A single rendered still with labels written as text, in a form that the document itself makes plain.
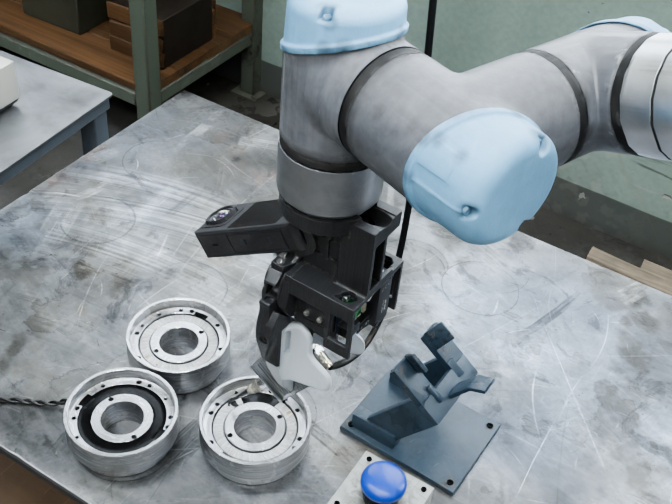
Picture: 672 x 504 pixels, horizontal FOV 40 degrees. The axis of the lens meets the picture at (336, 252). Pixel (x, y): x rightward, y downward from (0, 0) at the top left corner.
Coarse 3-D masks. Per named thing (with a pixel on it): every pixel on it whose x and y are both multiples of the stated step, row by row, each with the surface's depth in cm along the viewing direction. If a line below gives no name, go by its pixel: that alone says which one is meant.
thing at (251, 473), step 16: (224, 384) 88; (240, 384) 89; (208, 400) 87; (224, 400) 88; (288, 400) 89; (304, 400) 88; (208, 416) 87; (240, 416) 87; (256, 416) 88; (272, 416) 87; (304, 416) 88; (208, 432) 85; (224, 432) 86; (272, 432) 89; (304, 432) 86; (208, 448) 83; (240, 448) 84; (256, 448) 84; (272, 448) 85; (304, 448) 85; (224, 464) 83; (240, 464) 82; (256, 464) 82; (272, 464) 82; (288, 464) 83; (240, 480) 84; (256, 480) 83; (272, 480) 85
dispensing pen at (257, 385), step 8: (320, 352) 75; (256, 360) 81; (320, 360) 75; (328, 360) 75; (328, 368) 75; (256, 384) 82; (264, 384) 81; (248, 392) 84; (256, 392) 83; (232, 400) 87
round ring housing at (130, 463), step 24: (96, 384) 88; (144, 384) 89; (168, 384) 88; (72, 408) 86; (96, 408) 86; (120, 408) 88; (144, 408) 87; (168, 408) 87; (72, 432) 84; (96, 432) 84; (144, 432) 85; (168, 432) 84; (96, 456) 81; (120, 456) 81; (144, 456) 82
